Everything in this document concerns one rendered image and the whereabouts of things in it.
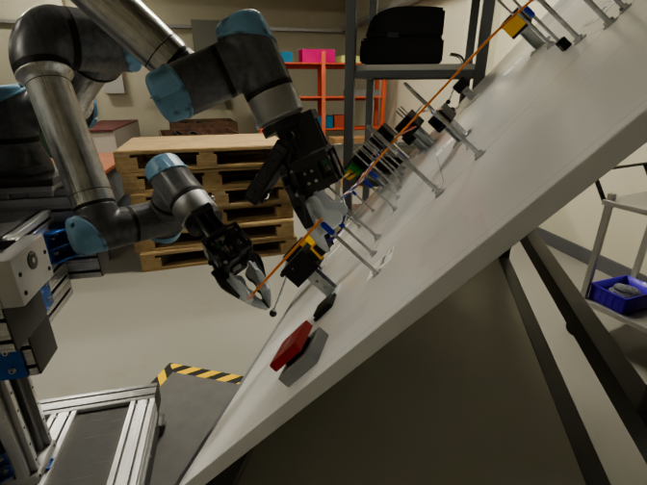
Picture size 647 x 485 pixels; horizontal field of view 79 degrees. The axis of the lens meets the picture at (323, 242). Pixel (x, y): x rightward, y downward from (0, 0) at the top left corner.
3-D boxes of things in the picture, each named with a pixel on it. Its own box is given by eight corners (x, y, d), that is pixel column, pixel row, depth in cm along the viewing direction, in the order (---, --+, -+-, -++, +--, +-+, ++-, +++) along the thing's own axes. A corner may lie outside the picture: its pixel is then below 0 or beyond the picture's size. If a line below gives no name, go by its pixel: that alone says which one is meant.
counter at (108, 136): (143, 153, 855) (138, 119, 829) (120, 173, 666) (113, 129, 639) (109, 155, 841) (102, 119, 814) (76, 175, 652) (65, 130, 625)
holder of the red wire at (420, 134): (444, 129, 114) (416, 103, 114) (436, 142, 104) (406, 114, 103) (430, 141, 117) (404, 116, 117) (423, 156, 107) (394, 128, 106)
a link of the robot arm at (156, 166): (174, 176, 85) (181, 145, 79) (202, 213, 82) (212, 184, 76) (139, 184, 79) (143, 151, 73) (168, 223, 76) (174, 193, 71)
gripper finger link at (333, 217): (351, 245, 59) (328, 188, 58) (317, 258, 61) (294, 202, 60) (355, 242, 62) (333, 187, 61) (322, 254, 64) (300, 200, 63)
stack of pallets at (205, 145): (278, 221, 432) (273, 132, 397) (298, 253, 351) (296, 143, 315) (146, 234, 394) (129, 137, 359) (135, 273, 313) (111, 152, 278)
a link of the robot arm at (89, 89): (22, 96, 113) (58, -10, 73) (80, 95, 123) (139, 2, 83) (37, 139, 115) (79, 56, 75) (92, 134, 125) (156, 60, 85)
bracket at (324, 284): (331, 290, 70) (310, 271, 70) (340, 282, 69) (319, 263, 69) (325, 302, 66) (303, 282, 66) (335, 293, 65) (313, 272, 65)
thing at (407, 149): (349, 171, 163) (349, 155, 160) (363, 157, 194) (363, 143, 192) (432, 175, 155) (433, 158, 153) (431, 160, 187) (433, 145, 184)
